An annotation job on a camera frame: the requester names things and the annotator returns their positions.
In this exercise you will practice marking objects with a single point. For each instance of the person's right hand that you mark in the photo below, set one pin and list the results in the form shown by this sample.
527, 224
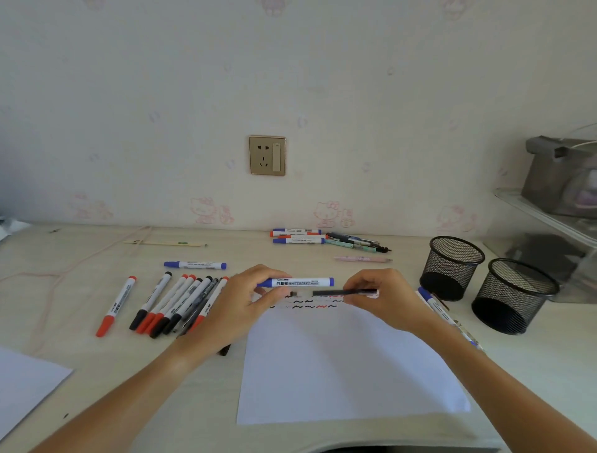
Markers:
396, 303

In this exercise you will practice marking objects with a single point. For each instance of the person's left hand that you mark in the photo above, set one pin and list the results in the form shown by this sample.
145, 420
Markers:
228, 312

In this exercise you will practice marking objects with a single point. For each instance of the black gel pen clear grip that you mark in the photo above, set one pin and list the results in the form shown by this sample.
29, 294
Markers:
336, 293

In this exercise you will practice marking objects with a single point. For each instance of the black mesh cup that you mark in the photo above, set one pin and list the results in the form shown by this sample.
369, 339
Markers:
513, 296
450, 268

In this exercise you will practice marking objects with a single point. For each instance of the white paper sheet with squiggles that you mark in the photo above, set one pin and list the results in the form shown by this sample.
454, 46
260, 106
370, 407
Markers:
345, 373

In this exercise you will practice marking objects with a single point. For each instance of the pile of assorted pens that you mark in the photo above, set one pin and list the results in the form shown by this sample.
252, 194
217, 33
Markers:
298, 240

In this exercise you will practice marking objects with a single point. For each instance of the person's right forearm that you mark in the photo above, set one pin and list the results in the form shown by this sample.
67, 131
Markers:
513, 396

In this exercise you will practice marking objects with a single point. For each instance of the person's left forearm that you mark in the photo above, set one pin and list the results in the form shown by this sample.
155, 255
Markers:
116, 406

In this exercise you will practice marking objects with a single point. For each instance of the paper-wrapped chopsticks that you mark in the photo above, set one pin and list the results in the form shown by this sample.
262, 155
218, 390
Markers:
163, 243

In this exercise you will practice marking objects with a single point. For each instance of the light wooden table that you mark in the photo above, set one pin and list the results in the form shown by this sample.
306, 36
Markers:
93, 373

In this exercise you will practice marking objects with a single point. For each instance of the clear acrylic rack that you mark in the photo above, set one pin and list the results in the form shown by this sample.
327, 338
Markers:
536, 212

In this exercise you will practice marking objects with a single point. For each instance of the blank white paper sheet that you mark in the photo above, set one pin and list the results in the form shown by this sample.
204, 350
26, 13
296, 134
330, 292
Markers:
25, 387

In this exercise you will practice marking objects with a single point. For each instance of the small white scrap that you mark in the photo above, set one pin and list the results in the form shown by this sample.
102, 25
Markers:
11, 227

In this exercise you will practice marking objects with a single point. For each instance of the gold wall socket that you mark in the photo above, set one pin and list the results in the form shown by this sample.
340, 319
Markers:
261, 156

